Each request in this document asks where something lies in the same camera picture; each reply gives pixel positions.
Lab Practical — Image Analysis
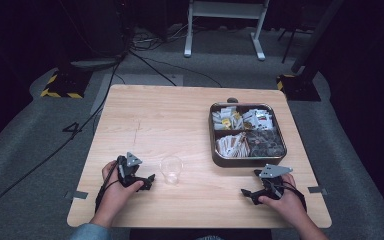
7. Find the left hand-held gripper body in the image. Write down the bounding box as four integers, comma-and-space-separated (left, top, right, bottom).
116, 151, 144, 188

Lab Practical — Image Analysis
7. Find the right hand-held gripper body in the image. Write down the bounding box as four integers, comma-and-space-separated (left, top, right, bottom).
253, 163, 294, 201

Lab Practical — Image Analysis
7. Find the clear plastic cup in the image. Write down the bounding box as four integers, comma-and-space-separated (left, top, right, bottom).
159, 155, 184, 186

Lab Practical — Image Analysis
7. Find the brown compartment box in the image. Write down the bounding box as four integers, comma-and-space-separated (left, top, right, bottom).
208, 102, 288, 169

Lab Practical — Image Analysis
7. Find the person's right hand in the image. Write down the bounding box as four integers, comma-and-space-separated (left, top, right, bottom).
258, 173, 309, 228

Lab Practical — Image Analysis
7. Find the person's left hand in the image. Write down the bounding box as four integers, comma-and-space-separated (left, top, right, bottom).
94, 160, 145, 224

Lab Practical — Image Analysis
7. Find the grey tape strip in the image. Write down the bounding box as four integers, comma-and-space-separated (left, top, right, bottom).
64, 190, 90, 201
307, 186, 328, 196

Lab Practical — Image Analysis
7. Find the pile of white brown packets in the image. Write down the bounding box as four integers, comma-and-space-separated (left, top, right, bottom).
215, 131, 251, 158

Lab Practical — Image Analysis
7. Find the pile of white red packets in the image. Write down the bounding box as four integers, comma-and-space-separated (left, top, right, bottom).
242, 108, 274, 131

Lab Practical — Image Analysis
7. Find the black tape floor mark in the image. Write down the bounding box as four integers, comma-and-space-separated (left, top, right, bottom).
61, 121, 83, 140

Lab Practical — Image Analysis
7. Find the pile of white yellow packets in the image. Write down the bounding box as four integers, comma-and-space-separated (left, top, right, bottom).
211, 106, 243, 131

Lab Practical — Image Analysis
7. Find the black yellow striped stand base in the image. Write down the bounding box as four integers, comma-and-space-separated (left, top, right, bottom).
40, 68, 93, 100
276, 73, 322, 102

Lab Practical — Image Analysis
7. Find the black tripod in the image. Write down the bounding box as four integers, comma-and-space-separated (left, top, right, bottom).
277, 26, 315, 65

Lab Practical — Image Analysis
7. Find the dark slanted pole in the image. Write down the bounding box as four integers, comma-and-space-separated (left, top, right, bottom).
291, 0, 345, 75

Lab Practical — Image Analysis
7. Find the white metal stand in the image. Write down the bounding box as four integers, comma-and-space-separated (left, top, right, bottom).
183, 0, 270, 62

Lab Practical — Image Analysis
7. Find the left hand-held gripper black cable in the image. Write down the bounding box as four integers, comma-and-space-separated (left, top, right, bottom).
94, 161, 120, 213

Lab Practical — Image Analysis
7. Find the long black floor cable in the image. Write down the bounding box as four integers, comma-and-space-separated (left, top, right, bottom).
0, 53, 125, 220

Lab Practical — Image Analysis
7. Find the thin black floor cable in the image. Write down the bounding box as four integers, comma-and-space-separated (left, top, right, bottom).
142, 57, 223, 89

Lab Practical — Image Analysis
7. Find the bundle of floor cables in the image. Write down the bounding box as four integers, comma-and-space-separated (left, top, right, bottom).
130, 23, 189, 52

